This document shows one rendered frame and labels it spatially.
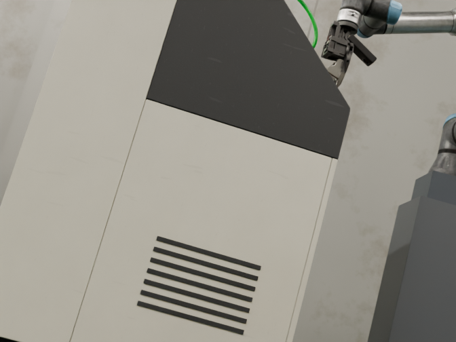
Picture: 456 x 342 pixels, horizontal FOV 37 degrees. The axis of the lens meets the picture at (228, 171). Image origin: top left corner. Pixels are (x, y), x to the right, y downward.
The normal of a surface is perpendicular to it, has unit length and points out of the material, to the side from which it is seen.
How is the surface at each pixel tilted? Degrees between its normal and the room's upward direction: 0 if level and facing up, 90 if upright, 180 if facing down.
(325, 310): 90
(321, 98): 90
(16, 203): 90
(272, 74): 90
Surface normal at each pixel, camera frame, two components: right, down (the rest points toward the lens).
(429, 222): 0.05, -0.18
